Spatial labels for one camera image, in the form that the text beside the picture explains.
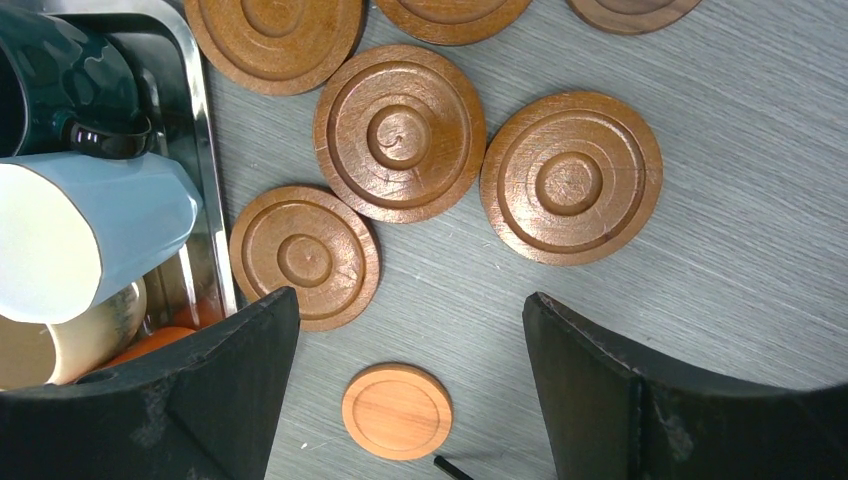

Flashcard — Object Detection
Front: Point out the light blue mug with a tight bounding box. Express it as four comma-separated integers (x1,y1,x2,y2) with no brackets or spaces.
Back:
1,152,203,324

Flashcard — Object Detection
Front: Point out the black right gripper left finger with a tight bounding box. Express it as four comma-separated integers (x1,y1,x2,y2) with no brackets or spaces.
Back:
1,287,300,479

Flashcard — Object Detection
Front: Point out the metal tray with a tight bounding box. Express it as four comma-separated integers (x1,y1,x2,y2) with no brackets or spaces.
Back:
15,1,237,335

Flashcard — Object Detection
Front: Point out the ringed wooden coaster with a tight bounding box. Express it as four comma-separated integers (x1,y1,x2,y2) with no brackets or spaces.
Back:
184,0,366,96
376,0,531,46
313,44,487,224
480,91,664,266
229,184,381,331

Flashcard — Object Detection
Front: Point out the orange translucent cup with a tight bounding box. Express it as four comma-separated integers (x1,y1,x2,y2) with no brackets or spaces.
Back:
101,299,226,369

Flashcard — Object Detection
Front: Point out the dark green mug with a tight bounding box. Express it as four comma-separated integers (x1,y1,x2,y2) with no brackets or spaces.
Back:
1,5,152,160

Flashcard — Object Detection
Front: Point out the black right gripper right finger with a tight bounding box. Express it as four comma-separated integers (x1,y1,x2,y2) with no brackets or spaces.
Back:
522,292,847,479

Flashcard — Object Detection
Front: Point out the light wooden coaster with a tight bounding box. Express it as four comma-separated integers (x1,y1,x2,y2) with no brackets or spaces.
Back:
341,363,454,461

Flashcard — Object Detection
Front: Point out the cream mug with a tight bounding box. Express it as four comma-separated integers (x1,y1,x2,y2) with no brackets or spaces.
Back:
1,279,147,391

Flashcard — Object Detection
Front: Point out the dark walnut coaster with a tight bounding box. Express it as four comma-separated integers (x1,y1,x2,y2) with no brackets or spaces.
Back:
567,0,701,35

